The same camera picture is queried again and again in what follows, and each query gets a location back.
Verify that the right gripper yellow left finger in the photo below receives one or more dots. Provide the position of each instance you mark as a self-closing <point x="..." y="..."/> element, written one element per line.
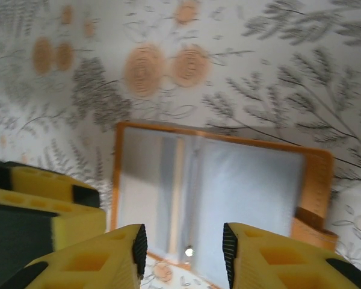
<point x="108" y="250"/>

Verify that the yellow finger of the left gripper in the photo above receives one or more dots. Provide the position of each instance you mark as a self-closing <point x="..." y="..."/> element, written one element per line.
<point x="18" y="231"/>
<point x="42" y="183"/>

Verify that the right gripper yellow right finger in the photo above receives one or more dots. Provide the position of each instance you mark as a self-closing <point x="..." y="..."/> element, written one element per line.
<point x="273" y="265"/>

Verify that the orange card holder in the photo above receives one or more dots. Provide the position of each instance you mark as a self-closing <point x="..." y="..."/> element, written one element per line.
<point x="258" y="186"/>

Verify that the floral table cover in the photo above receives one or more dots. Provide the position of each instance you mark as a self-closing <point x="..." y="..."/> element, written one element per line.
<point x="198" y="90"/>

